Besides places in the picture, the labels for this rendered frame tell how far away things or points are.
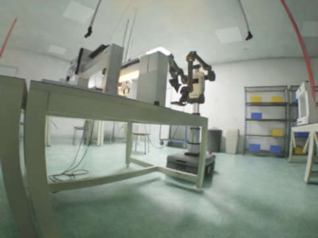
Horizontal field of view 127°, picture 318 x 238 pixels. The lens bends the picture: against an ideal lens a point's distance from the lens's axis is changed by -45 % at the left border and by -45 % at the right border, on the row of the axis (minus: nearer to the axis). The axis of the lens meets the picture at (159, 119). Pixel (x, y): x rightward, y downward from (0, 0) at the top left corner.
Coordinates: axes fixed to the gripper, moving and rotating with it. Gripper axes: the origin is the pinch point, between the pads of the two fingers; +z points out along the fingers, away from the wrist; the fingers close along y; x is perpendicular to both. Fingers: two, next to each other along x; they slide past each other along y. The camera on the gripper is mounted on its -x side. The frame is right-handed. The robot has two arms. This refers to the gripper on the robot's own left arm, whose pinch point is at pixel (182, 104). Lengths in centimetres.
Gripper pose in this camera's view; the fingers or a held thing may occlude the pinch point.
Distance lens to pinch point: 158.2
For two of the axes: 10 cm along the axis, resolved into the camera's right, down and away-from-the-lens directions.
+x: 5.2, 5.7, 6.4
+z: -3.7, 8.2, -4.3
